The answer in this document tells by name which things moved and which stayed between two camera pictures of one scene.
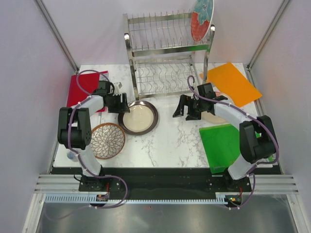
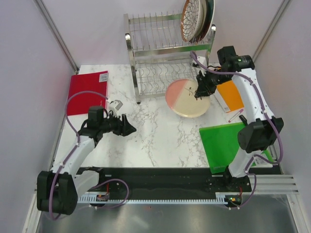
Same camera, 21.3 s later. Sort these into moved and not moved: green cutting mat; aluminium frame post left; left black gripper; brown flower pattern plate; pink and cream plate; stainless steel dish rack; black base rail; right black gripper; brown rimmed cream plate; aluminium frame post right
Moved: brown flower pattern plate; right black gripper; brown rimmed cream plate; pink and cream plate; left black gripper
Not moved: aluminium frame post left; aluminium frame post right; stainless steel dish rack; green cutting mat; black base rail
